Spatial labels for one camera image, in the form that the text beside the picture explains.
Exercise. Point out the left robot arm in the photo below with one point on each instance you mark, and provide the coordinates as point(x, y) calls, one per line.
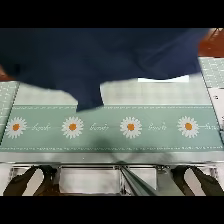
point(20, 183)

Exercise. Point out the blue T-shirt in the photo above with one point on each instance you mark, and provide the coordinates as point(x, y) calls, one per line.
point(100, 56)

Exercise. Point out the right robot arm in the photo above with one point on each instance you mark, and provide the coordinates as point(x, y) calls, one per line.
point(203, 183)

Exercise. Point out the silver frame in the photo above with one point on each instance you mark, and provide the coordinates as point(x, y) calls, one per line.
point(106, 178)

